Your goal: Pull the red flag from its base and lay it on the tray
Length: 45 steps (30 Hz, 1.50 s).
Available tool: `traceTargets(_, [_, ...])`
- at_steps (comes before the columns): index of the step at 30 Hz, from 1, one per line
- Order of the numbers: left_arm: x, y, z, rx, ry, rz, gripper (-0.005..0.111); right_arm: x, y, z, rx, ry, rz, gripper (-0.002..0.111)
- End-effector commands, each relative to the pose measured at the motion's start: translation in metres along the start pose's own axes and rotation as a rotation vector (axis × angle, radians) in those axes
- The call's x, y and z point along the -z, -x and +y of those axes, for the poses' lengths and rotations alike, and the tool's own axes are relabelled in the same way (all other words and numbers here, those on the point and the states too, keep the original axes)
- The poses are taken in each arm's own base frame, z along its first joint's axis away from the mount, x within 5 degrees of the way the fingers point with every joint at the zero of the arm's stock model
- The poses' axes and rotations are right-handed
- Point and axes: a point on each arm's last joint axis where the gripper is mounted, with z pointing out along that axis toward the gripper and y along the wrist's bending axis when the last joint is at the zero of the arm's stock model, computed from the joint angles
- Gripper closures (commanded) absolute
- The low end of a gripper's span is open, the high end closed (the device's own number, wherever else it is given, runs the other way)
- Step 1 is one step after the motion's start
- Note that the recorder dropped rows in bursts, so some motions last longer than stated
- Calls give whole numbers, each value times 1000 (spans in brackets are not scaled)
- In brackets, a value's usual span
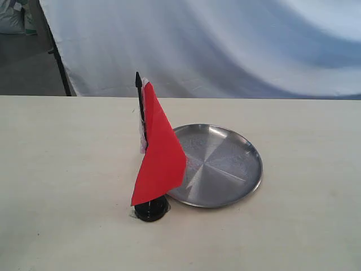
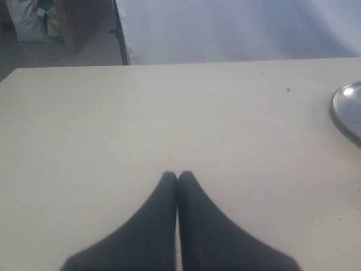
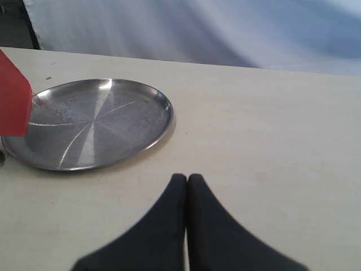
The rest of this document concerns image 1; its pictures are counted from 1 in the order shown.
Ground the red flag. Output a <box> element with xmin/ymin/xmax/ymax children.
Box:
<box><xmin>131</xmin><ymin>72</ymin><xmax>187</xmax><ymax>206</ymax></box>

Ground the black round flag base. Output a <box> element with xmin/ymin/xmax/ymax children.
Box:
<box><xmin>134</xmin><ymin>195</ymin><xmax>169</xmax><ymax>222</ymax></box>

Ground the white backdrop cloth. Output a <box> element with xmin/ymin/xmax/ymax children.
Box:
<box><xmin>41</xmin><ymin>1</ymin><xmax>360</xmax><ymax>99</ymax></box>

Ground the round steel plate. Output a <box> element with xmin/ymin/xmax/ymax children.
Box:
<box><xmin>168</xmin><ymin>124</ymin><xmax>263</xmax><ymax>208</ymax></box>

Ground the white sack in background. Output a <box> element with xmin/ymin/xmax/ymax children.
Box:
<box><xmin>1</xmin><ymin>0</ymin><xmax>37</xmax><ymax>35</ymax></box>

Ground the black backdrop stand pole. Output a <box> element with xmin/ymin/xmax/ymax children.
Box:
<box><xmin>40</xmin><ymin>7</ymin><xmax>72</xmax><ymax>97</ymax></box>

